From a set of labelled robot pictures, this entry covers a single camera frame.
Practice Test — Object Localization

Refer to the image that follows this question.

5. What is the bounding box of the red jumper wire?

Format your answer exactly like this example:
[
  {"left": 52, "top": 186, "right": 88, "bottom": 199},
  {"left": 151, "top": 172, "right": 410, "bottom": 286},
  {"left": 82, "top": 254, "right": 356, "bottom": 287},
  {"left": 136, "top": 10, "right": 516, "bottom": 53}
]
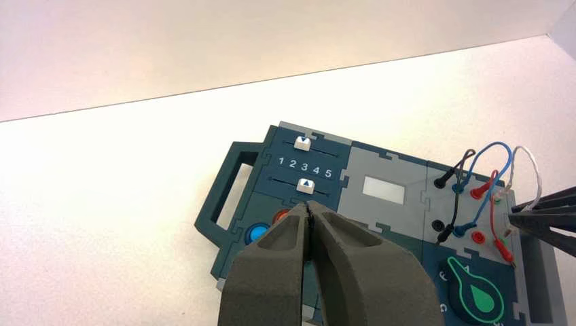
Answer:
[{"left": 470, "top": 169, "right": 517, "bottom": 268}]

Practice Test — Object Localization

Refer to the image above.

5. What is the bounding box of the white jumper wire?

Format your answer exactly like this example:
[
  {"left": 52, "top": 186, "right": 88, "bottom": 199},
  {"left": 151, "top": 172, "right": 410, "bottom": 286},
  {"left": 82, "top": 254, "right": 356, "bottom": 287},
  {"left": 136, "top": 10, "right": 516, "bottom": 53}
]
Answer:
[{"left": 494, "top": 146, "right": 543, "bottom": 238}]

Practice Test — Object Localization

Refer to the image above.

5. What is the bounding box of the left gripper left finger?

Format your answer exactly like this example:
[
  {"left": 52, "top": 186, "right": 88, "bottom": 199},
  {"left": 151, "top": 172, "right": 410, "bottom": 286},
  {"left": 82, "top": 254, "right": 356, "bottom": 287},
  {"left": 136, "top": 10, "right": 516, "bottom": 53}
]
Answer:
[{"left": 217, "top": 202, "right": 312, "bottom": 326}]

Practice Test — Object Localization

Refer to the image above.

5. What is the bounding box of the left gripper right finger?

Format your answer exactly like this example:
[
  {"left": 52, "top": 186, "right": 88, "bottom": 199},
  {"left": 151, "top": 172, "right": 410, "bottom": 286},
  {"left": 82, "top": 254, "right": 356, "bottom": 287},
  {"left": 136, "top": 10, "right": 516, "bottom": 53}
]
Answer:
[{"left": 307, "top": 200, "right": 446, "bottom": 326}]

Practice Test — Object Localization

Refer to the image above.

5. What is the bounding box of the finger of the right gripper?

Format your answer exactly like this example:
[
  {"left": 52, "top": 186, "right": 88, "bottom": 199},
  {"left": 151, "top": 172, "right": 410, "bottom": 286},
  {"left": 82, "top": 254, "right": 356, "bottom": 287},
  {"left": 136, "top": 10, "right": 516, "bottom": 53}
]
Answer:
[
  {"left": 508, "top": 210, "right": 576, "bottom": 258},
  {"left": 511, "top": 186, "right": 576, "bottom": 215}
]

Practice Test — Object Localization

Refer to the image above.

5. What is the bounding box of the grey and teal control box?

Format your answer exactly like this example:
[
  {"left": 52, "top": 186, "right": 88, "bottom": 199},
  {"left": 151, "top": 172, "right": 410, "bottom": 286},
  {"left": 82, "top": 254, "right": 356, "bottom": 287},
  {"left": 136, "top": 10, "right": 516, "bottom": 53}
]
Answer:
[{"left": 194, "top": 120, "right": 570, "bottom": 326}]

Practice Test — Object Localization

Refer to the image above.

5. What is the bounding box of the white rectangular display window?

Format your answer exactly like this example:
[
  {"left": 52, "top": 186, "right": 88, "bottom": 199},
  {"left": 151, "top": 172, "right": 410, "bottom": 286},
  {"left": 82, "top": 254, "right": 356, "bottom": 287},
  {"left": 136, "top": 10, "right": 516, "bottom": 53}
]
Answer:
[{"left": 362, "top": 175, "right": 406, "bottom": 206}]

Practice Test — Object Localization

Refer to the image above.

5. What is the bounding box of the blue jumper wire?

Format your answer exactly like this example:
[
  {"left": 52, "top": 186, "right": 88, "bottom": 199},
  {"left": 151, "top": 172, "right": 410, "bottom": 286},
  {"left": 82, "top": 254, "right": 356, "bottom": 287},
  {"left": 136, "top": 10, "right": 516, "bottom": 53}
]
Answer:
[{"left": 452, "top": 141, "right": 514, "bottom": 238}]

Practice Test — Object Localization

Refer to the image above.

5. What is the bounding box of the blue dome push button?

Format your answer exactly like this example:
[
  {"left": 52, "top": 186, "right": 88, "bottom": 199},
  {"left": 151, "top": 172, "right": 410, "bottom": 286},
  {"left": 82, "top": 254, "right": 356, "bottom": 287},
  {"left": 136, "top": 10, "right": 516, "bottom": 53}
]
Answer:
[{"left": 244, "top": 222, "right": 272, "bottom": 247}]

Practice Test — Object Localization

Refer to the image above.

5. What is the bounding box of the black jumper wire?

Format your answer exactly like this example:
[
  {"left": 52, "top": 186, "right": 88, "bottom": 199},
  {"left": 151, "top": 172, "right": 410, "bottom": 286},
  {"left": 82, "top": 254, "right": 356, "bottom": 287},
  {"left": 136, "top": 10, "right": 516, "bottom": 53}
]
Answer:
[{"left": 433, "top": 148, "right": 477, "bottom": 246}]

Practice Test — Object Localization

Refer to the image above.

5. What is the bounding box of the green teardrop rotary knob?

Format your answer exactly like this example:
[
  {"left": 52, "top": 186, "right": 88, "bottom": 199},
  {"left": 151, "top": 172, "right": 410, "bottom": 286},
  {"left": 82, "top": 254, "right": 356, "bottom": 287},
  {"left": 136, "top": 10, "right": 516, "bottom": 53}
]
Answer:
[{"left": 438, "top": 256, "right": 507, "bottom": 326}]

